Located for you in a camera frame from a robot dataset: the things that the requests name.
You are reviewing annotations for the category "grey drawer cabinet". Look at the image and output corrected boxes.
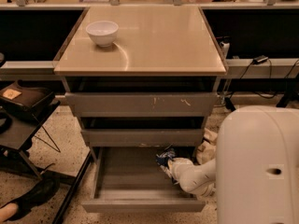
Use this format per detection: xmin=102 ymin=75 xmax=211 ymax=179
xmin=52 ymin=5 xmax=228 ymax=214

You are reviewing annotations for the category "grey bottom drawer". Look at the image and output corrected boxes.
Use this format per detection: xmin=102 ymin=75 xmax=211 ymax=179
xmin=82 ymin=147 xmax=205 ymax=213

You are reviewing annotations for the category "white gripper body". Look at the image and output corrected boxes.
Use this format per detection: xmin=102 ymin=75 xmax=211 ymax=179
xmin=168 ymin=158 xmax=216 ymax=197

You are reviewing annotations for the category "white spray bottle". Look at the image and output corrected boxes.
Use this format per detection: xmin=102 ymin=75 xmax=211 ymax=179
xmin=217 ymin=36 xmax=230 ymax=57

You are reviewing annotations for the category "grey drawer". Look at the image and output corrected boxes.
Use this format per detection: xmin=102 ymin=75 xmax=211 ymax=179
xmin=82 ymin=147 xmax=205 ymax=213
xmin=81 ymin=129 xmax=204 ymax=147
xmin=65 ymin=92 xmax=217 ymax=118

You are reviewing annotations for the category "blue chip bag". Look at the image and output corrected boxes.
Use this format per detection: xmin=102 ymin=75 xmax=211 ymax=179
xmin=155 ymin=147 xmax=176 ymax=177

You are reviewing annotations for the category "black power adapter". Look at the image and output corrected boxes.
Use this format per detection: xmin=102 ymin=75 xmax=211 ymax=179
xmin=251 ymin=55 xmax=268 ymax=64

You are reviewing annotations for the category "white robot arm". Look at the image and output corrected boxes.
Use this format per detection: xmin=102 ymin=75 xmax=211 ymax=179
xmin=170 ymin=105 xmax=299 ymax=224

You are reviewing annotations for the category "black table leg frame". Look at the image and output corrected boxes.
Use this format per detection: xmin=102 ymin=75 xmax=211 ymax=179
xmin=224 ymin=74 xmax=299 ymax=112

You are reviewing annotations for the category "grey middle drawer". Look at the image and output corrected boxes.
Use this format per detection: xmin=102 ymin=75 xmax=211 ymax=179
xmin=81 ymin=129 xmax=204 ymax=147

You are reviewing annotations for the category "grey top drawer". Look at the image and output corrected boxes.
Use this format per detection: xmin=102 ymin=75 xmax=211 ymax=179
xmin=65 ymin=92 xmax=217 ymax=118

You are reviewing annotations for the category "black shoe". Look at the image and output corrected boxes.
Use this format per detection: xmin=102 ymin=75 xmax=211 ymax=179
xmin=8 ymin=178 xmax=60 ymax=221

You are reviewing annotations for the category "black side cart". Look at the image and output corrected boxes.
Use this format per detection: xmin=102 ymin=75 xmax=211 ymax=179
xmin=0 ymin=80 xmax=75 ymax=185

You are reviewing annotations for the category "white bowl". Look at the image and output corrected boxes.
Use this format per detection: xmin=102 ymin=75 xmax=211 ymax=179
xmin=86 ymin=21 xmax=119 ymax=47

